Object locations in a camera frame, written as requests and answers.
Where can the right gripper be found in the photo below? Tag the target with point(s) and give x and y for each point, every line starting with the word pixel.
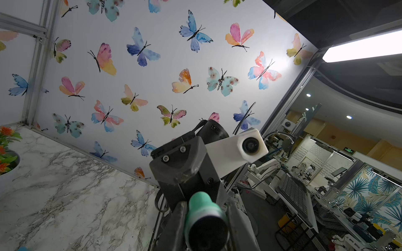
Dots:
pixel 182 168

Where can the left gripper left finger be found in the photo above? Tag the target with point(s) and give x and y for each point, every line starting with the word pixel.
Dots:
pixel 172 237

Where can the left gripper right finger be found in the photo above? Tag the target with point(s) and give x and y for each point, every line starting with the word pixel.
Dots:
pixel 241 234

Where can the teal stamp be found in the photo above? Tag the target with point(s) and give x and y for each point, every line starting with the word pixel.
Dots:
pixel 206 225

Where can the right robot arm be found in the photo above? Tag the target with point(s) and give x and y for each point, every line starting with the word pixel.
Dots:
pixel 210 131

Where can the potted flower plant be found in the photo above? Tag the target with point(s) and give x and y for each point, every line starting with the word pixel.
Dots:
pixel 10 160

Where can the ceiling light fixture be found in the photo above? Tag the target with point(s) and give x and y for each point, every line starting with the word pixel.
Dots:
pixel 376 46

